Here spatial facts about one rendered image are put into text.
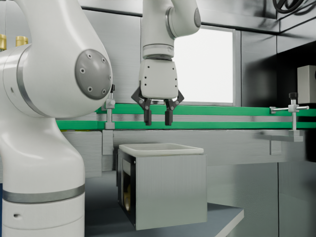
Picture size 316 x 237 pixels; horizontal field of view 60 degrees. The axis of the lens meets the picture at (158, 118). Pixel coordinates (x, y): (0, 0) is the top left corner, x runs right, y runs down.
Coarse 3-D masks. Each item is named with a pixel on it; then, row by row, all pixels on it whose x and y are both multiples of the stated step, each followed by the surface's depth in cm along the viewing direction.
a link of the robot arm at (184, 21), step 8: (176, 0) 61; (184, 0) 62; (192, 0) 64; (176, 8) 63; (184, 8) 63; (192, 8) 64; (168, 16) 67; (176, 16) 65; (184, 16) 64; (192, 16) 64; (200, 16) 68; (176, 24) 66; (184, 24) 65; (192, 24) 65; (200, 24) 68; (176, 32) 68; (184, 32) 67; (192, 32) 67
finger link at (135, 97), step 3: (138, 87) 70; (135, 90) 70; (138, 90) 70; (135, 93) 69; (138, 93) 70; (132, 96) 69; (135, 96) 69; (138, 96) 70; (135, 99) 69; (138, 99) 70
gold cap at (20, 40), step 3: (18, 36) 81; (21, 36) 81; (18, 39) 81; (21, 39) 81; (24, 39) 82; (27, 39) 83; (18, 42) 81; (21, 42) 81; (24, 42) 82; (27, 42) 83; (18, 45) 81; (21, 45) 81
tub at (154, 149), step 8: (128, 144) 80; (136, 144) 80; (144, 144) 81; (152, 144) 82; (160, 144) 83; (168, 144) 83; (176, 144) 80; (128, 152) 69; (136, 152) 60; (144, 152) 59; (152, 152) 60; (160, 152) 60; (168, 152) 61; (176, 152) 61; (184, 152) 62; (192, 152) 62; (200, 152) 63
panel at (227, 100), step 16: (208, 32) 117; (224, 32) 119; (176, 48) 112; (192, 48) 114; (208, 48) 116; (224, 48) 119; (176, 64) 112; (192, 64) 114; (208, 64) 116; (224, 64) 119; (192, 80) 114; (208, 80) 116; (224, 80) 119; (192, 96) 114; (208, 96) 116; (224, 96) 118
